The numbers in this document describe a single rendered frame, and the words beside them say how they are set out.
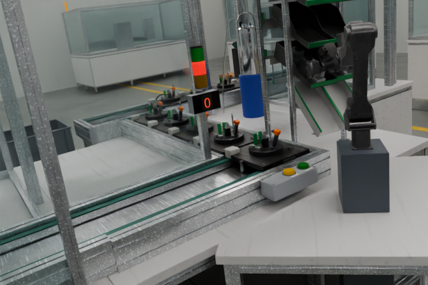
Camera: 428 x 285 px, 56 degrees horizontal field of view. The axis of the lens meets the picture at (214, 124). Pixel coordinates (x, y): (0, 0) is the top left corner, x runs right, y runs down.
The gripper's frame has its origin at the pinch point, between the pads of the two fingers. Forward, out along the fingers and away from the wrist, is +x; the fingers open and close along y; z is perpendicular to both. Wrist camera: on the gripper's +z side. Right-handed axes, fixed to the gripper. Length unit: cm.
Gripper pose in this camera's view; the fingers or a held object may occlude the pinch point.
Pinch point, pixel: (321, 67)
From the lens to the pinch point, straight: 167.5
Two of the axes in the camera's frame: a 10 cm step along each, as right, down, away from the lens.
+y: -9.0, 2.2, -3.7
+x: -3.7, 0.4, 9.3
